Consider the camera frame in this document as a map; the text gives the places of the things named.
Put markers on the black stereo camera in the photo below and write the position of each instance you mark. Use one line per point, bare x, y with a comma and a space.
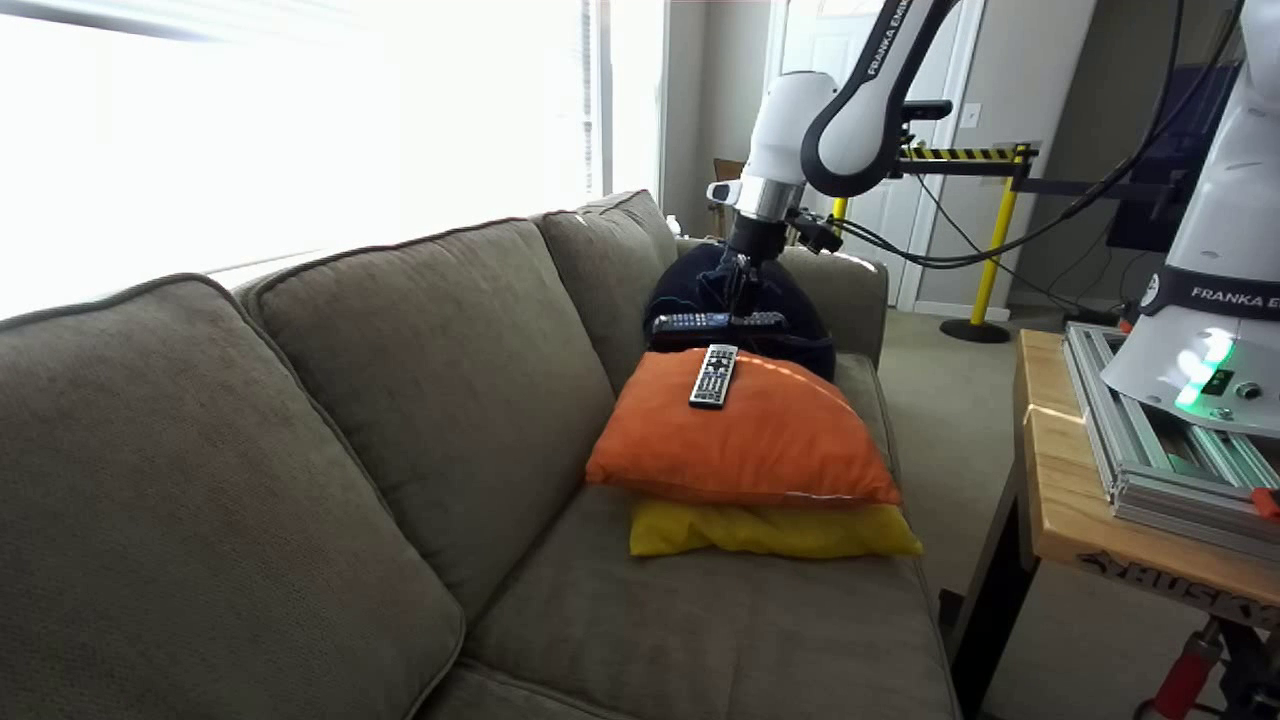
929, 111

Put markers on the dark flat panel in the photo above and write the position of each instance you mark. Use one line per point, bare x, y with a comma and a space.
1161, 161

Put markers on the red clamp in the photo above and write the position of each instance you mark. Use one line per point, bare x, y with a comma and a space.
1182, 682

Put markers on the aluminum mounting frame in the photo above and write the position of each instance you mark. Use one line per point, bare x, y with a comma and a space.
1173, 464

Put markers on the dark navy pillow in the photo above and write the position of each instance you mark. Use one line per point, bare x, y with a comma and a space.
805, 343

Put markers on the gray-green sofa back cushion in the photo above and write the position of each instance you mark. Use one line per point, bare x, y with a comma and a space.
441, 386
604, 272
173, 506

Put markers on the yellow barrier post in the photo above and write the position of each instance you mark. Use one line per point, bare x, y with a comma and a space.
996, 247
838, 211

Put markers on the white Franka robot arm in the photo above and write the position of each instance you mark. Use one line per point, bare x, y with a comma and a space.
852, 125

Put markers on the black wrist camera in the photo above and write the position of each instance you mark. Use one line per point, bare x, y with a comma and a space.
819, 234

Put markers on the orange pillow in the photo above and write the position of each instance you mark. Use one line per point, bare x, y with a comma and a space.
763, 444

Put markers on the yellow pillow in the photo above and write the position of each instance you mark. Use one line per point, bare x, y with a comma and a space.
774, 535

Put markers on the wooden table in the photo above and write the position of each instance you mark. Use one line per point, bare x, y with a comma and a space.
1067, 495

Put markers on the small round stool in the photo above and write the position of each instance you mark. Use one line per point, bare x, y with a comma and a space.
723, 168

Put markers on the white panel door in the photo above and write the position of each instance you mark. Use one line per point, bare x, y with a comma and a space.
805, 43

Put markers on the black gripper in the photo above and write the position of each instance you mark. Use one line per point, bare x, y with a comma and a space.
757, 250

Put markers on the small gray remote control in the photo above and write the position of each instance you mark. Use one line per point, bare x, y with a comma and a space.
714, 377

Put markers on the black yellow striped barrier belt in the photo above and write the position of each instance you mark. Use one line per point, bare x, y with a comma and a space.
966, 158

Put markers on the gray-green fabric sofa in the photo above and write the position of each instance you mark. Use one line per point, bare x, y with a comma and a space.
735, 625

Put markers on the white light switch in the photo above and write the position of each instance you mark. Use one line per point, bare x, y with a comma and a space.
970, 119

